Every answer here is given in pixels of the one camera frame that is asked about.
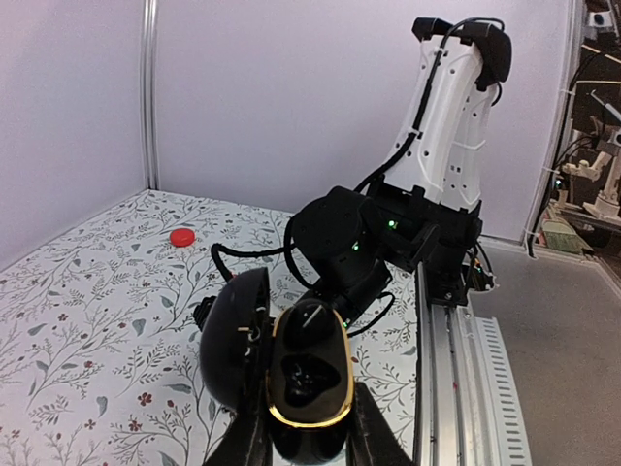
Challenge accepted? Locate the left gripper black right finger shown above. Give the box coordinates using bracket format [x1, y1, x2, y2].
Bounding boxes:
[346, 383, 412, 466]

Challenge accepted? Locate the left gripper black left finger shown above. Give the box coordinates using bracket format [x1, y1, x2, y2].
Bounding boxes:
[203, 410, 272, 466]

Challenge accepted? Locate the black earbud charging case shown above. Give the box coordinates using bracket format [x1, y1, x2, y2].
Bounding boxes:
[193, 268, 354, 465]

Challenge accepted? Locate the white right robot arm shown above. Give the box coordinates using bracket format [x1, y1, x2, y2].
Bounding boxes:
[283, 17, 512, 327]

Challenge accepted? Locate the red round charging case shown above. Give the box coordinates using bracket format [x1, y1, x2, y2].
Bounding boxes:
[169, 228, 196, 248]

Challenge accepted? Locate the floral patterned table mat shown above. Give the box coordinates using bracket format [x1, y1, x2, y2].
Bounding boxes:
[0, 188, 423, 466]

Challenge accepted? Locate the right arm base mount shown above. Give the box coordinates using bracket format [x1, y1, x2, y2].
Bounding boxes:
[415, 241, 497, 308]

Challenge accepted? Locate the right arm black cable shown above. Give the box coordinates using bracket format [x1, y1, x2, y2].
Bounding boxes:
[193, 242, 302, 331]

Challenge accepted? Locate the left aluminium frame post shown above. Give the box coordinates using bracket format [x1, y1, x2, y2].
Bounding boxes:
[140, 0, 160, 190]

